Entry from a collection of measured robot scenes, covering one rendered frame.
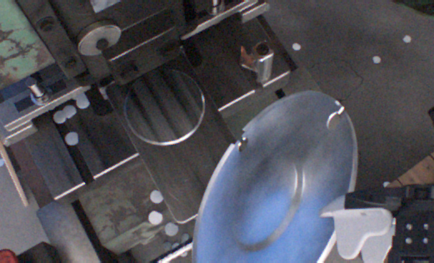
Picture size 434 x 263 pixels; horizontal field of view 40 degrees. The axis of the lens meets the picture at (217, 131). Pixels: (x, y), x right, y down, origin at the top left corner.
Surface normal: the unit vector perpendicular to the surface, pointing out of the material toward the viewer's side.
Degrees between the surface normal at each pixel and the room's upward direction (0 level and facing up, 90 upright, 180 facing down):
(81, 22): 90
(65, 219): 0
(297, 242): 56
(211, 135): 0
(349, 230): 46
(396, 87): 0
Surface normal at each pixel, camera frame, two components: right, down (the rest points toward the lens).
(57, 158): -0.03, -0.31
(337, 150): -0.79, -0.43
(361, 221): -0.73, -0.31
